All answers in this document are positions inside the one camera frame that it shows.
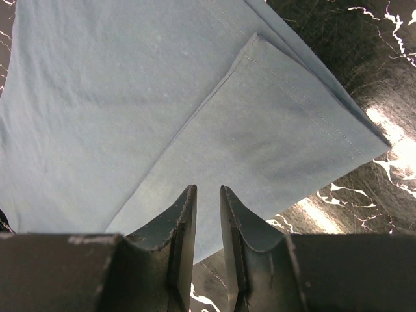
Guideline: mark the grey blue t shirt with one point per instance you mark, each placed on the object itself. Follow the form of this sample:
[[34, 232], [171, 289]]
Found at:
[[111, 108]]

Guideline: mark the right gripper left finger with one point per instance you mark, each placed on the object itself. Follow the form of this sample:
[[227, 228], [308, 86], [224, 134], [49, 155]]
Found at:
[[165, 248]]

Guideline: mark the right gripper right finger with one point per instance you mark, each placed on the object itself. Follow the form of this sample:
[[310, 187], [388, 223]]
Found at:
[[258, 266]]

